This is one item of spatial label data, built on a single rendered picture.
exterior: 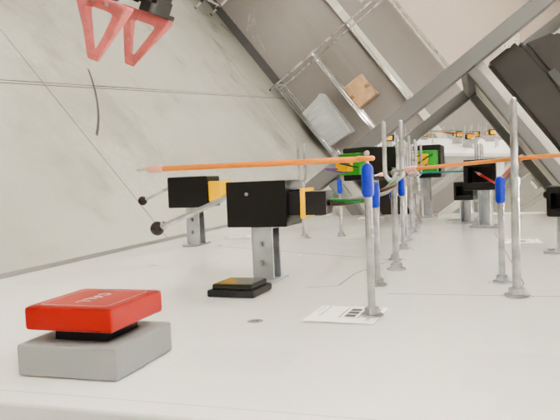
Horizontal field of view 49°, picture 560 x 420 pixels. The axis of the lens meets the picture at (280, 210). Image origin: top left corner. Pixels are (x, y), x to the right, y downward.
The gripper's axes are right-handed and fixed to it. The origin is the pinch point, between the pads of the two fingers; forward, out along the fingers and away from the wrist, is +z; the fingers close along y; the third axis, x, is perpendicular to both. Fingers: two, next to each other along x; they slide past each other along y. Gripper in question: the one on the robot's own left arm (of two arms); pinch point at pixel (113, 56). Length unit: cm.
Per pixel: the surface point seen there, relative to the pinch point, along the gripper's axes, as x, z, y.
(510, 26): -49, -29, 72
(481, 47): -45, -23, 72
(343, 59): 80, -26, 725
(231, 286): -30.0, 10.5, -29.0
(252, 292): -31.9, 10.1, -29.6
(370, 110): 25, 21, 725
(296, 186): -30.8, 2.8, -20.2
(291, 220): -31.7, 5.4, -22.2
